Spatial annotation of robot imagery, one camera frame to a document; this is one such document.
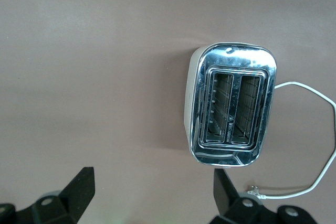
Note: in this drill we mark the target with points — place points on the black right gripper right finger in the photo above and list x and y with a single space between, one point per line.
231 205

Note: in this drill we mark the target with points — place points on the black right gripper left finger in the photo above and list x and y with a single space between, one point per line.
65 203

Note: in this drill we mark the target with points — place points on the chrome and beige toaster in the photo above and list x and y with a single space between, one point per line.
233 56

